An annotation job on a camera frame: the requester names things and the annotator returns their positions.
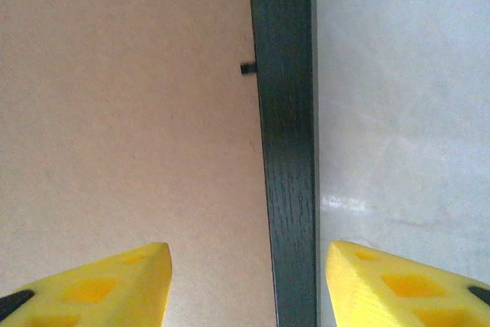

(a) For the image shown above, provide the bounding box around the brown fibreboard backing board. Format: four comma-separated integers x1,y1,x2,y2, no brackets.
0,0,279,327

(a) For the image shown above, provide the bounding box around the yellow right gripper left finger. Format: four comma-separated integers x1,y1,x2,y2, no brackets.
0,241,173,327

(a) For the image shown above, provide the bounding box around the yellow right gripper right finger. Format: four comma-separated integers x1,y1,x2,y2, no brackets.
325,240,490,327

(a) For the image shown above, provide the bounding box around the black wooden picture frame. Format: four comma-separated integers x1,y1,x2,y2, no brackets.
240,0,321,327

